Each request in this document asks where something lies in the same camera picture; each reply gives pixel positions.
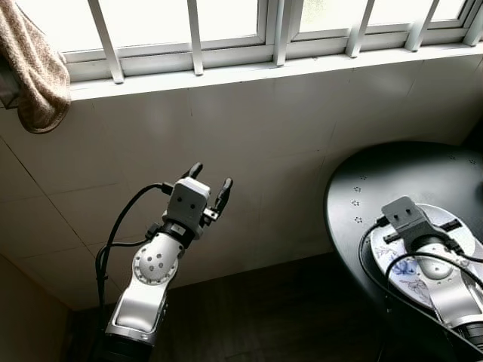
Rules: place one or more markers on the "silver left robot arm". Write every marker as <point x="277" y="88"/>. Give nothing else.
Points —
<point x="155" y="264"/>

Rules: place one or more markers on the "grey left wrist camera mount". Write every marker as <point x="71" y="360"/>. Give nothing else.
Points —
<point x="187" y="204"/>

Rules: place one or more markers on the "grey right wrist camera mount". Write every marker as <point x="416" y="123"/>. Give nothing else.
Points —
<point x="407" y="219"/>

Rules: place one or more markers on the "white window bar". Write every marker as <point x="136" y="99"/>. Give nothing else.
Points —
<point x="283" y="34"/>
<point x="195" y="38"/>
<point x="474" y="23"/>
<point x="423" y="24"/>
<point x="106" y="41"/>
<point x="361" y="29"/>

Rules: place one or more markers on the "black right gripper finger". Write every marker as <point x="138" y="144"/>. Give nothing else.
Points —
<point x="450" y="225"/>

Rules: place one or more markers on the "white blue-flower plate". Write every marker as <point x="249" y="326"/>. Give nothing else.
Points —
<point x="396" y="283"/>

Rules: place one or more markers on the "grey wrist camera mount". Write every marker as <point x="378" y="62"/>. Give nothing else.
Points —
<point x="187" y="204"/>
<point x="407" y="219"/>

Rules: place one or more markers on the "brown hanging towel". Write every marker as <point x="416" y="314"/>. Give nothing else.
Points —
<point x="38" y="75"/>

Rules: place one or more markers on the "round black flower-print table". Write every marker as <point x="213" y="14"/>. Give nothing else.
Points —
<point x="392" y="173"/>

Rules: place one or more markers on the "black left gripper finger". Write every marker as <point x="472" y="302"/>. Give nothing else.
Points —
<point x="224" y="194"/>
<point x="195" y="171"/>

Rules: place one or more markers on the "white window frame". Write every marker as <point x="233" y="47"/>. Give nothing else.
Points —
<point x="226" y="54"/>

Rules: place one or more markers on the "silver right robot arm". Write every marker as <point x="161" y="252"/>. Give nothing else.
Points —
<point x="445" y="283"/>

